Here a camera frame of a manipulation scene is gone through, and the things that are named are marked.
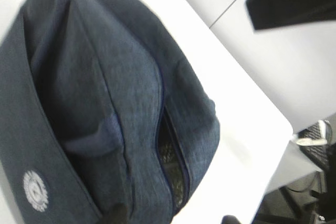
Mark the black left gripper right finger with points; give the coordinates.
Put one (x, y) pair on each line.
(230, 219)

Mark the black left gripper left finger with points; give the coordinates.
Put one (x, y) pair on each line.
(116, 215)

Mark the navy blue lunch bag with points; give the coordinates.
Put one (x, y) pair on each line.
(100, 106)

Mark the black office chair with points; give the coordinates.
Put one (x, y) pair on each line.
(303, 187)

